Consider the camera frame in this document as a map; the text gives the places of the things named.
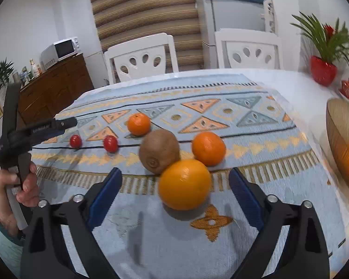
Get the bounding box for cherry tomato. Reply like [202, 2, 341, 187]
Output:
[103, 135, 118, 153]
[69, 134, 82, 149]

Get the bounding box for large yellow orange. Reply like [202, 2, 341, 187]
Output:
[158, 159, 212, 211]

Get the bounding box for person left hand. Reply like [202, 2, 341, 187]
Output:
[0, 162, 41, 238]

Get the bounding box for dark wooden sideboard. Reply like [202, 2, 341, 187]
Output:
[18, 53, 94, 125]

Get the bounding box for white bottle on sideboard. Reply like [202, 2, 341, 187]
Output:
[29, 59, 41, 78]

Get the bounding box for white microwave oven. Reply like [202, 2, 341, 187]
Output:
[40, 37, 81, 71]

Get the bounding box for green plant in vase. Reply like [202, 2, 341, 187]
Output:
[0, 59, 13, 90]

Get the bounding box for small far mandarin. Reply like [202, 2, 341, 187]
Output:
[127, 113, 151, 137]

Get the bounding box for blue patterned table mat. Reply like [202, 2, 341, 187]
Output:
[31, 73, 346, 278]

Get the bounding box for brown kiwi fruit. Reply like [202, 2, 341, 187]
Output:
[138, 129, 180, 175]

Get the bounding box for white chair left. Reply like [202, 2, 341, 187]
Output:
[104, 33, 179, 84]

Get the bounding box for white chair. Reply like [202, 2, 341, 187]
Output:
[215, 28, 284, 70]
[104, 33, 179, 84]

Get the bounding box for striped window blind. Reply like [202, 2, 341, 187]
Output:
[91, 0, 204, 71]

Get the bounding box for amber ribbed glass bowl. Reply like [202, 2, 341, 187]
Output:
[326, 98, 349, 187]

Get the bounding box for white chair right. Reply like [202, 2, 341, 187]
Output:
[215, 28, 284, 70]

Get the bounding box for white refrigerator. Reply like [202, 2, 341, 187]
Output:
[196, 0, 267, 69]

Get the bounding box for red potted green plant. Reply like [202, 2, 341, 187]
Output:
[291, 12, 349, 87]

